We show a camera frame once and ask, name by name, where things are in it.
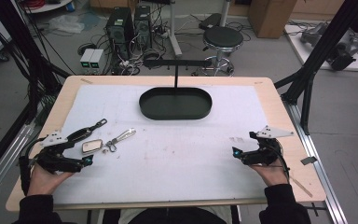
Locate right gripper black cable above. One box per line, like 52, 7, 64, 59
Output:
271, 143, 292, 184

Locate person's torso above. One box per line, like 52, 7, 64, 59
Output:
102, 205, 241, 224

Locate person's right hand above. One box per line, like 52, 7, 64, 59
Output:
250, 162, 290, 189

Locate silver clip keychain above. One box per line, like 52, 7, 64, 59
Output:
103, 128, 137, 153

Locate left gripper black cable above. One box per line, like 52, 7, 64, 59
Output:
18, 137, 46, 196

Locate round white table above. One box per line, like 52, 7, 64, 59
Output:
21, 0, 75, 14

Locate grey device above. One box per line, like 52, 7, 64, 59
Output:
299, 21, 328, 45

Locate black device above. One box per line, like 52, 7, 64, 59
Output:
326, 31, 358, 72

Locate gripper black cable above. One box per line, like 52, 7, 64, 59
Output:
18, 137, 46, 196
271, 143, 292, 184

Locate black key rack with tray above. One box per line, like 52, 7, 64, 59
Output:
138, 59, 213, 121

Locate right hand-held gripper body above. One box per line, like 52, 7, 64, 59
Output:
241, 125, 295, 167

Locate large black computer tower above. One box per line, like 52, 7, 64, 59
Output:
104, 7, 135, 63

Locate black strap keychain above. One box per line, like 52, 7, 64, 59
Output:
66, 118, 108, 144

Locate aluminium rail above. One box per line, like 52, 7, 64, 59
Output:
0, 121, 35, 208
282, 100, 350, 224

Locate white desk leg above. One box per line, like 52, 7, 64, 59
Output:
167, 0, 184, 59

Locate tangle of floor cables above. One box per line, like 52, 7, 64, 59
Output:
110, 29, 172, 77

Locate beige tape strip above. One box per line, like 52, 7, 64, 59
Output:
288, 175, 314, 199

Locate white floor board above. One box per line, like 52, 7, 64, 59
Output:
283, 23, 358, 73

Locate wooden cabinet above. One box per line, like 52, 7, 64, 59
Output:
247, 0, 298, 39

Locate silver rectangular key fob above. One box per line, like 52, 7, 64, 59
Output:
81, 138, 104, 156

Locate white table mat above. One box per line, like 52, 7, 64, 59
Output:
52, 84, 270, 205

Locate small black computer tower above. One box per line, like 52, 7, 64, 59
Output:
133, 5, 153, 51

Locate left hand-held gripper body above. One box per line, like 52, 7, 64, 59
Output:
31, 130, 84, 174

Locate black round stool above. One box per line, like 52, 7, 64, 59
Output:
195, 25, 245, 77

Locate person's left hand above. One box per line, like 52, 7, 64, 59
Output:
27, 162, 76, 197

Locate black tape piece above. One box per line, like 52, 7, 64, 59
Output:
299, 155, 319, 166

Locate clear plastic bag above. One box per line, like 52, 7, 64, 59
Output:
47, 14, 86, 35

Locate black frame struts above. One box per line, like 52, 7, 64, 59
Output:
0, 0, 73, 94
274, 0, 358, 136

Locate white power supply box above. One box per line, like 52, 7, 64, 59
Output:
79, 48, 96, 72
89, 49, 106, 72

